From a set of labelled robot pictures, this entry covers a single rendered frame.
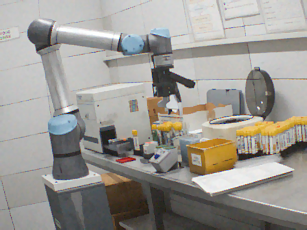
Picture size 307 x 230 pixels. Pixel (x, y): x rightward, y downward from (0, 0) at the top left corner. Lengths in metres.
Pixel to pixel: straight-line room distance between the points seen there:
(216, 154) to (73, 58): 2.22
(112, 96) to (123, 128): 0.16
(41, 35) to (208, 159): 0.77
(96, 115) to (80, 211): 0.69
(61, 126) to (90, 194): 0.28
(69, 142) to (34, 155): 1.85
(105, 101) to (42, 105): 1.32
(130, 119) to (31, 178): 1.43
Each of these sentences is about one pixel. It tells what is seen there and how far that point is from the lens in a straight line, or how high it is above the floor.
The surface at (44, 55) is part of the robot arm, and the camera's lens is 2.04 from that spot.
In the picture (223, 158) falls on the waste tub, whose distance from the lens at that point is 1.77.
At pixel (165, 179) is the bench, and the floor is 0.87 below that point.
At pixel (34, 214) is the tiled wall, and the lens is 3.80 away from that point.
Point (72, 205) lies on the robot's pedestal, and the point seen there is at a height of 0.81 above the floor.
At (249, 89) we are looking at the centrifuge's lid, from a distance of 2.32.
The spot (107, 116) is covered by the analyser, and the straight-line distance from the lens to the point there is 2.47.
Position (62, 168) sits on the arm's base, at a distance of 1.90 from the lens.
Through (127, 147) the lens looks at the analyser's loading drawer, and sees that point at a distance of 2.33.
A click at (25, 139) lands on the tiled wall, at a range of 3.70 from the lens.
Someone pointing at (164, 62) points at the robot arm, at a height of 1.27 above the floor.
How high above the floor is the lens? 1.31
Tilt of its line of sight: 7 degrees down
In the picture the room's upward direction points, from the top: 8 degrees counter-clockwise
